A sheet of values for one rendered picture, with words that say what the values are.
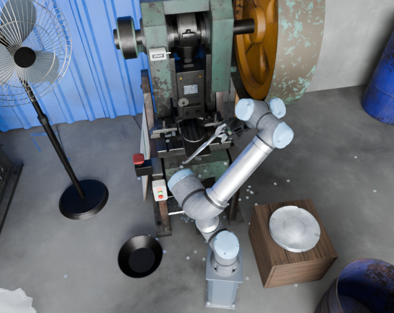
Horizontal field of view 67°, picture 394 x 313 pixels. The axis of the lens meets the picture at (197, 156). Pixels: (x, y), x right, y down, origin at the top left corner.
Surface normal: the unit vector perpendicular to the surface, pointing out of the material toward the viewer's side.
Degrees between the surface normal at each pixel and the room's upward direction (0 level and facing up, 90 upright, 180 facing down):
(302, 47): 80
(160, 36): 90
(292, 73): 95
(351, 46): 90
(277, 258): 0
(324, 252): 0
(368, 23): 90
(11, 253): 0
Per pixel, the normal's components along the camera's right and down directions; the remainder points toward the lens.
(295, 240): -0.02, -0.68
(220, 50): 0.18, 0.72
